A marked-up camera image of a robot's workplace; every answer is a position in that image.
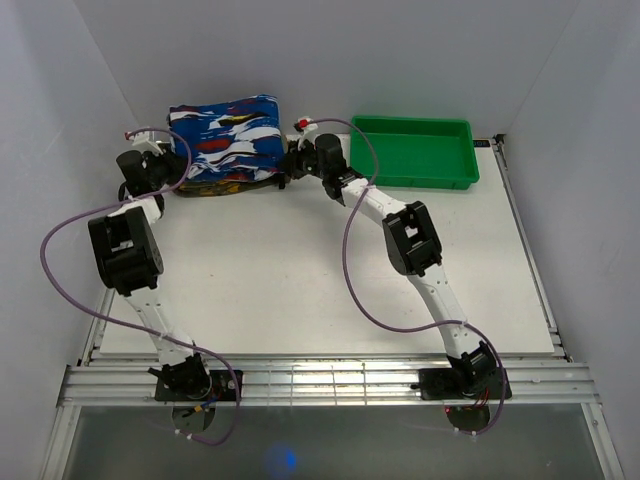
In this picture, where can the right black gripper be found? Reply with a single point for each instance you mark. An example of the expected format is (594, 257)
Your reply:
(293, 158)

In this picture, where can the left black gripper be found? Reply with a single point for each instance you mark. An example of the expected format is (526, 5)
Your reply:
(177, 165)

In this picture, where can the blue white red patterned trousers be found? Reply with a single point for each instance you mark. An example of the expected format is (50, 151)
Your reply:
(238, 140)

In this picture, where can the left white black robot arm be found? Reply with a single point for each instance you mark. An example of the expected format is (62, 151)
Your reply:
(129, 261)

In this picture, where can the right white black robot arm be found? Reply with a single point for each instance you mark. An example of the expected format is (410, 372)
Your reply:
(415, 252)

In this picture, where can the folded camouflage trousers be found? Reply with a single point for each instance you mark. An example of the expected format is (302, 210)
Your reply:
(227, 186)

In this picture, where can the green plastic tray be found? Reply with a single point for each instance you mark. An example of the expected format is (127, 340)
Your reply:
(414, 152)

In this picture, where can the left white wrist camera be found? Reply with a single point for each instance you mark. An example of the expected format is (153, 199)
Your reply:
(143, 140)

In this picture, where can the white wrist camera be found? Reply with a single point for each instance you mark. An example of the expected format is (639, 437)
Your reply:
(143, 140)
(304, 126)

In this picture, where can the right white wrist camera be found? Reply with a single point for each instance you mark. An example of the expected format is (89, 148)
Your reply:
(304, 126)

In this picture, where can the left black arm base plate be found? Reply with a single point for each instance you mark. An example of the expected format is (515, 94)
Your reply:
(223, 388)

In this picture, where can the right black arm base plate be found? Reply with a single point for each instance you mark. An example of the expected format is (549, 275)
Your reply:
(442, 384)

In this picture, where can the aluminium table edge rail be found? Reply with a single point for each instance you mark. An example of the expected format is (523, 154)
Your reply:
(344, 381)

